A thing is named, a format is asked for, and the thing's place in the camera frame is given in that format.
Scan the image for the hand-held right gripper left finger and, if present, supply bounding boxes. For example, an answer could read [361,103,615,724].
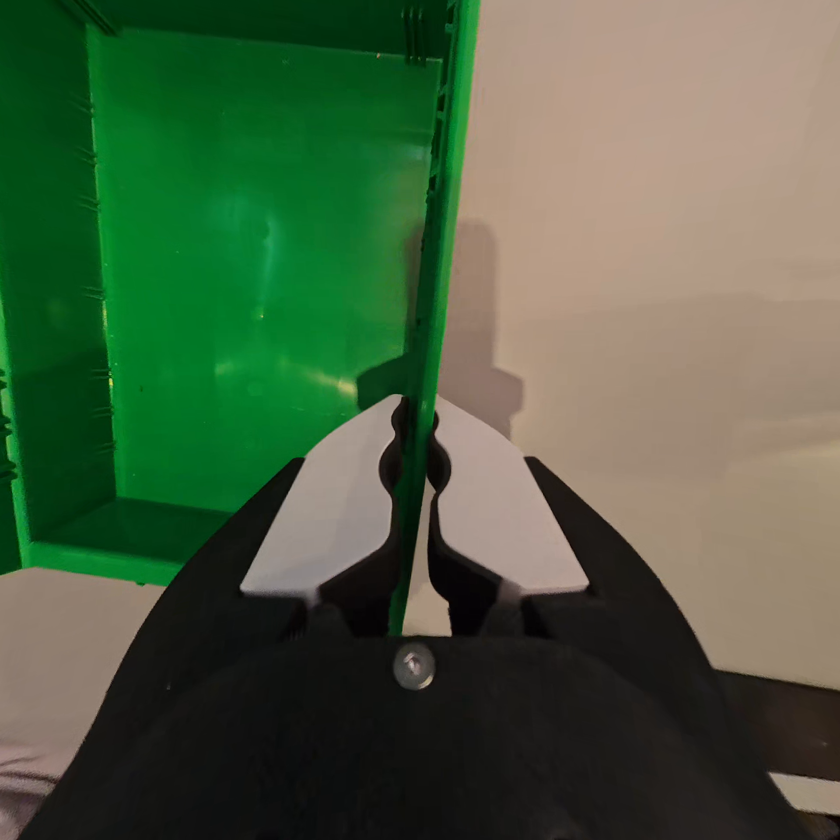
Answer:
[239,392,409,601]

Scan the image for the green plastic box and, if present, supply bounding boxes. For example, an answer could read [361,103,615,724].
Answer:
[0,0,482,636]

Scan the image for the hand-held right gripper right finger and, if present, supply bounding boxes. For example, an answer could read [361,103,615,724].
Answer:
[427,395,590,601]

